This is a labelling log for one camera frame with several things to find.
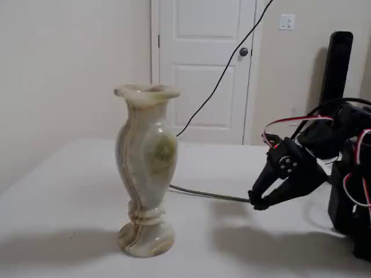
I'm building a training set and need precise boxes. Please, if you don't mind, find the white panel door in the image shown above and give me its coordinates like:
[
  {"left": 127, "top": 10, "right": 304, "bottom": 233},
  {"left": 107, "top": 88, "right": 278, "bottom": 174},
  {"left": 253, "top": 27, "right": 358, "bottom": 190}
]
[{"left": 150, "top": 0, "right": 263, "bottom": 145}]

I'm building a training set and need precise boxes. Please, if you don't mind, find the red rose with green stem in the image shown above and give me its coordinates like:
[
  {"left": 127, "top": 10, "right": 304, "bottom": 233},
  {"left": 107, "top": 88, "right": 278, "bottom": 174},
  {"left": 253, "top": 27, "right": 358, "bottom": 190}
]
[{"left": 169, "top": 185, "right": 252, "bottom": 203}]

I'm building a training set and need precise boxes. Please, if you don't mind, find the marbled onyx stone vase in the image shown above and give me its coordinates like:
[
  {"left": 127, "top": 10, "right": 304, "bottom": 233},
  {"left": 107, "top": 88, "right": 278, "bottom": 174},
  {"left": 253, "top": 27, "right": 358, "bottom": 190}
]
[{"left": 113, "top": 83, "right": 181, "bottom": 258}]

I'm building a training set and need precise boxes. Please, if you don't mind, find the white wall light switch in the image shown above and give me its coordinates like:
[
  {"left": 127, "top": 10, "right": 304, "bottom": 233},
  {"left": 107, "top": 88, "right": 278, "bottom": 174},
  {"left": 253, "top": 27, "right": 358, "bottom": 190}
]
[{"left": 278, "top": 13, "right": 296, "bottom": 31}]

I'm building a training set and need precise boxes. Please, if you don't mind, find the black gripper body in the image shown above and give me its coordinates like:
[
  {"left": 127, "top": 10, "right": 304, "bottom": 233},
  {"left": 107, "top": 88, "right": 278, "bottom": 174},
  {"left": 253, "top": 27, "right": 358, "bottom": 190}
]
[{"left": 266, "top": 137, "right": 329, "bottom": 193}]

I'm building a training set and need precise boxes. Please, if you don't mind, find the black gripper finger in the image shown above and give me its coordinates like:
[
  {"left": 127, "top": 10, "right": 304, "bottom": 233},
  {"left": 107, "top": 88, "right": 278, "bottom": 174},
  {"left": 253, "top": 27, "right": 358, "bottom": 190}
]
[
  {"left": 248, "top": 158, "right": 283, "bottom": 204},
  {"left": 252, "top": 182, "right": 312, "bottom": 211}
]

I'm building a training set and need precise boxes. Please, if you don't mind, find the tall black tower device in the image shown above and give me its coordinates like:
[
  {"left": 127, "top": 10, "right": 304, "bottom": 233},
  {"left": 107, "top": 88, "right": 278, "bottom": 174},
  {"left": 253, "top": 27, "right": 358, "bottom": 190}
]
[{"left": 320, "top": 31, "right": 354, "bottom": 107}]

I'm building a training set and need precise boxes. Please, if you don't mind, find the red white black servo wire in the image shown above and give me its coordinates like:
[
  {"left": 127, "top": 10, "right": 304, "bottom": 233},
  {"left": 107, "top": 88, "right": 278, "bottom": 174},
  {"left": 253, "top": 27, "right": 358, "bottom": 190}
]
[
  {"left": 262, "top": 115, "right": 334, "bottom": 147},
  {"left": 343, "top": 127, "right": 371, "bottom": 209}
]

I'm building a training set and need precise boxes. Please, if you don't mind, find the thin black hanging cable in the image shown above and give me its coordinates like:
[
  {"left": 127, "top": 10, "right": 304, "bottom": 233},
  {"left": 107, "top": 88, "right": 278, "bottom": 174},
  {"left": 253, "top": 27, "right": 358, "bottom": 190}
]
[{"left": 176, "top": 0, "right": 275, "bottom": 138}]

